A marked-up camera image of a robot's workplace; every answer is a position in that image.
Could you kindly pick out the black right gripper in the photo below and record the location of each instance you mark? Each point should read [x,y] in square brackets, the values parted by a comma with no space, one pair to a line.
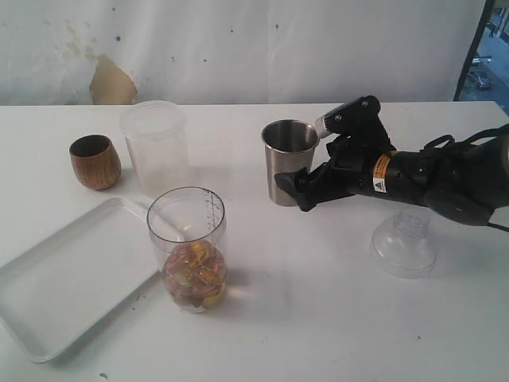
[356,165]

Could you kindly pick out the stainless steel cup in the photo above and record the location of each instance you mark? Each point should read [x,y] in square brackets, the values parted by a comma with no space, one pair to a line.
[289,147]

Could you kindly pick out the brown wooden cup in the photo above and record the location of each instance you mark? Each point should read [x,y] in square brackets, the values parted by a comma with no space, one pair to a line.
[95,162]

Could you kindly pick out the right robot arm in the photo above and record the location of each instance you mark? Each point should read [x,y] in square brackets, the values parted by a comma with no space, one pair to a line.
[463,181]

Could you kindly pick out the clear plastic shaker lid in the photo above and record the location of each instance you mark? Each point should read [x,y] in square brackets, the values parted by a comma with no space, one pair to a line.
[402,246]

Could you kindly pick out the clear plastic shaker body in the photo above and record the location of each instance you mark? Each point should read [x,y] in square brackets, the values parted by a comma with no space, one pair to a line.
[187,228]

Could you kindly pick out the translucent plastic container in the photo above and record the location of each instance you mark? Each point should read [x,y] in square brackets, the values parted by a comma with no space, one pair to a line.
[156,139]

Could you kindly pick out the gold foil coin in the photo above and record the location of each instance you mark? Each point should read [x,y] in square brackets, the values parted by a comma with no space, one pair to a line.
[195,275]

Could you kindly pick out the white rectangular tray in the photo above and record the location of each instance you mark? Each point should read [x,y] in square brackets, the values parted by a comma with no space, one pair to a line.
[56,291]

